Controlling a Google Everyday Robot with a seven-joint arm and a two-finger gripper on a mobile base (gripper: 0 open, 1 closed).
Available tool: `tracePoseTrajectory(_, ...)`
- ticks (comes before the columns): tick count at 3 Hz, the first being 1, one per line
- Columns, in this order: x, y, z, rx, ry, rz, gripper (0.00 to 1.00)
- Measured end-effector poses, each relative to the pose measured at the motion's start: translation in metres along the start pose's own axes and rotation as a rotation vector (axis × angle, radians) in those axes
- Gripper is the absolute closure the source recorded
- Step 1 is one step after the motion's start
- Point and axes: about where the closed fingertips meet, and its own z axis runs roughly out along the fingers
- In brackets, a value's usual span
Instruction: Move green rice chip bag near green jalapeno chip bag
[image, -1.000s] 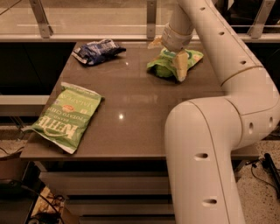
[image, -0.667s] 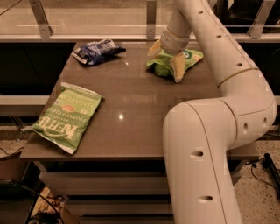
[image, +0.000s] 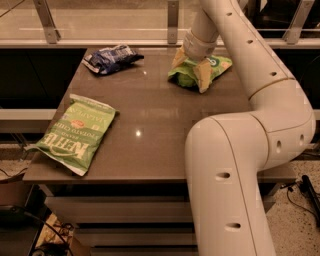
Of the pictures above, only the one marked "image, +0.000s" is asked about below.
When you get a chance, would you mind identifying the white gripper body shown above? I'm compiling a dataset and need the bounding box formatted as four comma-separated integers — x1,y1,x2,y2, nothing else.
183,30,216,61

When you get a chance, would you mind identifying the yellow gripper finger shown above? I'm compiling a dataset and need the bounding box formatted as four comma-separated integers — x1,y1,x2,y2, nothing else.
193,59,212,93
171,46,188,68

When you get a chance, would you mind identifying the green rice chip bag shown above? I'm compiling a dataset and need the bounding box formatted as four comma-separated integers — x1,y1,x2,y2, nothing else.
168,55,232,88

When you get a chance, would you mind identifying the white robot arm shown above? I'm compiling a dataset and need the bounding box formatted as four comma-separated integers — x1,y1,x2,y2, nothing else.
173,0,315,256

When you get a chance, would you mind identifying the blue crumpled chip bag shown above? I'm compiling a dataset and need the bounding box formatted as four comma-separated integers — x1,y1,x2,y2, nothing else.
81,45,144,75

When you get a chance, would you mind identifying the green jalapeno Kettle chip bag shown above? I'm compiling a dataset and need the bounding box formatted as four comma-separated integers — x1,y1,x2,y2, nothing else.
27,94,118,176

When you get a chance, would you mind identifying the grey drawer cabinet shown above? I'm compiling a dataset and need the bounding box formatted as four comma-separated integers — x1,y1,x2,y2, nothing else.
23,47,297,256

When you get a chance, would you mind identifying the glass railing with metal posts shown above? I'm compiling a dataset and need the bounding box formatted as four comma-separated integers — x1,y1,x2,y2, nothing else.
0,0,319,49

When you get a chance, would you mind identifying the black floor cable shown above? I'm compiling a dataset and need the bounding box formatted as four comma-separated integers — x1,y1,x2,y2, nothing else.
279,181,320,224

